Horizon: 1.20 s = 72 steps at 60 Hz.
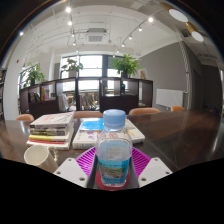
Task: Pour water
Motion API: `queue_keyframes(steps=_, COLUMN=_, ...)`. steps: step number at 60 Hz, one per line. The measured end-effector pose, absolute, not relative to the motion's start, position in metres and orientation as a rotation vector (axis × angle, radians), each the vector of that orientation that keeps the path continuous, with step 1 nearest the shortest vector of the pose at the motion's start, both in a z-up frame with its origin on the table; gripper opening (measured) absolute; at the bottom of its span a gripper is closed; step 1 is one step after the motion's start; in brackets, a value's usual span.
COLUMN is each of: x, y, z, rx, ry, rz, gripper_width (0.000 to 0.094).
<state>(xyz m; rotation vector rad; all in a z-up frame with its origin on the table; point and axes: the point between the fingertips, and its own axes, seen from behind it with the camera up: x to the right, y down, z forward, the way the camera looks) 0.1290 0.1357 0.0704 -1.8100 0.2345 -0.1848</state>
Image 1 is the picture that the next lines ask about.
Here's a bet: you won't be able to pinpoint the ceiling air conditioner unit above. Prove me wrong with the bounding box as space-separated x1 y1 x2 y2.
85 27 108 44

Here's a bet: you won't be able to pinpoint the red-edged white book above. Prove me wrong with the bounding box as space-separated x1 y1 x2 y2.
26 137 72 151

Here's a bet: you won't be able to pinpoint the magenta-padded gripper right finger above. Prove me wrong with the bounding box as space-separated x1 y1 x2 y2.
130 147 173 189

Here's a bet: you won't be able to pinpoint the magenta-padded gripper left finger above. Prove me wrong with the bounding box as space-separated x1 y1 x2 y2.
53 147 98 189

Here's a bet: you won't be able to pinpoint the bushy green potted plant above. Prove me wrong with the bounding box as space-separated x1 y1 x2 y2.
24 63 46 88

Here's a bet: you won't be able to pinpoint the clear blue-capped water bottle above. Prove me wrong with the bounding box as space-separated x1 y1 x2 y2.
95 108 133 188

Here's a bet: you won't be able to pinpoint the white wall panel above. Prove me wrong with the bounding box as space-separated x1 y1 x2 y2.
155 88 184 108

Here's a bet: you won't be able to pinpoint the round white ceiling panels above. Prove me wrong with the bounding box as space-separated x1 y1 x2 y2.
168 8 205 43

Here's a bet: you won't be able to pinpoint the orange-brown chairs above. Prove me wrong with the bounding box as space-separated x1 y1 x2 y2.
15 105 186 122

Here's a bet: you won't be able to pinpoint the white-covered book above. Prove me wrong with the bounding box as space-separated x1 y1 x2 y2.
29 111 76 130

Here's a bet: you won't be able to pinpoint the thin blue book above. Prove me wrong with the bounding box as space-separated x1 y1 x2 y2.
79 118 105 132

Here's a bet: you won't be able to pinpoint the grey-edged book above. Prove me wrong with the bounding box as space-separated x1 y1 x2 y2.
29 121 75 137

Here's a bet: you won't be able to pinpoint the ceiling spot lights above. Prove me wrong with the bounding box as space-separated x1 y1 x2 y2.
19 5 154 55

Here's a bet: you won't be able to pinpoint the cream ceramic mug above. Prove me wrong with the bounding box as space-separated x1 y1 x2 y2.
23 144 60 174

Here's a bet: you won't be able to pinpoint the small white-potted green plant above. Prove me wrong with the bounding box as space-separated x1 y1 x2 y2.
60 58 84 79

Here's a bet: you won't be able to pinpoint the large dark-potted green plant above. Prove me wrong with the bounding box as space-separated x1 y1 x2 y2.
111 53 143 79

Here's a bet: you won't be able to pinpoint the low dark shelf unit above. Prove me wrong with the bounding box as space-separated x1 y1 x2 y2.
18 77 154 120

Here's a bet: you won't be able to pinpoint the large flat white book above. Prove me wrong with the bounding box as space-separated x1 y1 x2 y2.
72 118 146 150

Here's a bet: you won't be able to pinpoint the yellow-edged book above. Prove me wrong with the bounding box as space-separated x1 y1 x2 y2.
28 131 73 143

